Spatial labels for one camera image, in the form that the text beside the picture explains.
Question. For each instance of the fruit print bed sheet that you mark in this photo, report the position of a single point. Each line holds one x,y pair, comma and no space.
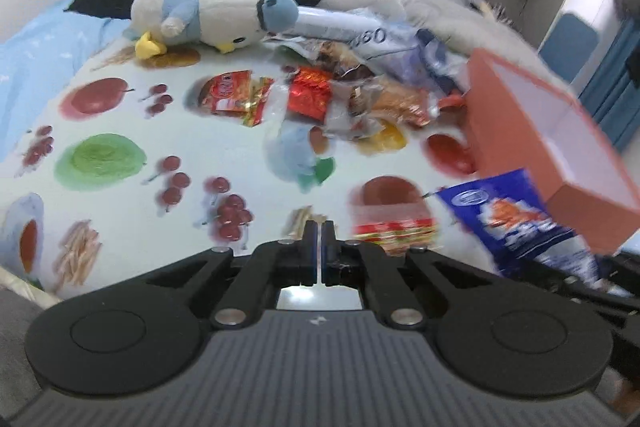
107,166

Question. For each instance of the pink cardboard box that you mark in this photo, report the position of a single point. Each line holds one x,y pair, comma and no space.
516,120

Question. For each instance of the white tube package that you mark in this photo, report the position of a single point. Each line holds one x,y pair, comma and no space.
332,25

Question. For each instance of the blue white penguin plush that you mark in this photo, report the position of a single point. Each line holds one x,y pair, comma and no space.
225,25

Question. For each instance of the blue curtain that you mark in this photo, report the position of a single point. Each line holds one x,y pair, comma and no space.
611,96

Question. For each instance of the brown fried snack packet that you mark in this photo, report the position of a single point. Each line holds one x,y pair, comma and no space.
392,101

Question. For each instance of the blue chair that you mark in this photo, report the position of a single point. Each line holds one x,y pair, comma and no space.
568,46

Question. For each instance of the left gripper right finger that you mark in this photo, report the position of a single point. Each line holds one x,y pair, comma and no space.
366,267

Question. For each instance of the blue white snack bag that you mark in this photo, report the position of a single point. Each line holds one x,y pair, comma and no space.
506,213

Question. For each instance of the clear dark snack packet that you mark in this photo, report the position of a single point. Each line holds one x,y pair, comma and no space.
331,56

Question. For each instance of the clear grey candy packet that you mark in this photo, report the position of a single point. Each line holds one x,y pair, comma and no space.
349,114

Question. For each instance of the red yellow peanut packet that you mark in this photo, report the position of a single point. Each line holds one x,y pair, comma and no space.
237,94

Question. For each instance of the red brown snack packet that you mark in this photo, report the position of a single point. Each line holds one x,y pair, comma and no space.
453,101

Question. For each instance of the shiny red foil packet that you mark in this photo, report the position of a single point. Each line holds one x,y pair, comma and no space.
310,93

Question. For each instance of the clear blue plastic bag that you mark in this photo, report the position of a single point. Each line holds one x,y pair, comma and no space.
413,56

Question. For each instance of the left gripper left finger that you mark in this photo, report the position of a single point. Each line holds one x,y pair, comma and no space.
257,285

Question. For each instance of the grey blanket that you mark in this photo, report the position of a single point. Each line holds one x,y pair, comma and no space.
462,29

